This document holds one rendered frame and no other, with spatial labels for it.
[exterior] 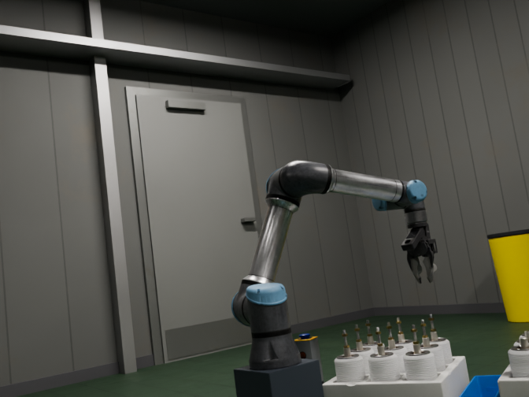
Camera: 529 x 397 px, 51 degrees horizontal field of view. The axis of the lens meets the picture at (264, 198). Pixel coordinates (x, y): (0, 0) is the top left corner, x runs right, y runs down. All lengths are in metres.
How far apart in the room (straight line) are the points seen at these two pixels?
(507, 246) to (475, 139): 1.15
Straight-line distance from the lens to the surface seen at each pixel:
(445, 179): 5.06
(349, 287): 5.53
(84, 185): 4.28
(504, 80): 4.83
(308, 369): 1.62
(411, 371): 1.83
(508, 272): 4.17
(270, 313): 1.59
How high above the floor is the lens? 0.56
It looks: 8 degrees up
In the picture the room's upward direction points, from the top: 8 degrees counter-clockwise
